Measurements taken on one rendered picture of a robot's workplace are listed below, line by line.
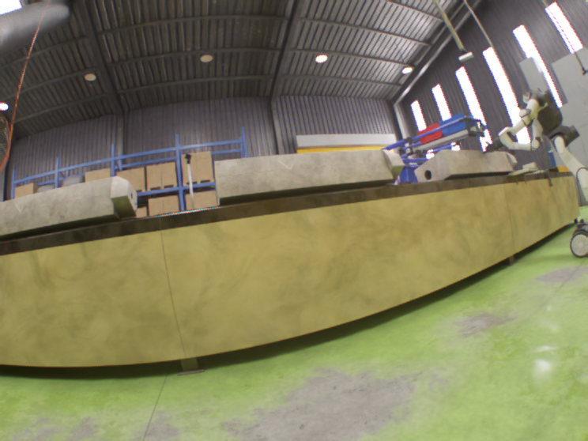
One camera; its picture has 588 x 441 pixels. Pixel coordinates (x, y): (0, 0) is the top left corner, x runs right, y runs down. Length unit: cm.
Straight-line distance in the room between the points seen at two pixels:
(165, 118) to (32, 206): 1205
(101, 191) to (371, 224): 141
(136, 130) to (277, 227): 1254
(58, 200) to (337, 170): 150
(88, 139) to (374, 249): 1376
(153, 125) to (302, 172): 1224
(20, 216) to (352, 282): 184
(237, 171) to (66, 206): 91
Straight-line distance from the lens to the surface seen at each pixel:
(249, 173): 136
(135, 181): 1105
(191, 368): 145
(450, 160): 211
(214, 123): 1311
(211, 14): 1089
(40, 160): 1553
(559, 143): 269
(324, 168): 147
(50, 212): 159
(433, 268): 180
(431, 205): 182
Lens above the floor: 55
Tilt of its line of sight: 5 degrees up
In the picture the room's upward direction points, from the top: 10 degrees counter-clockwise
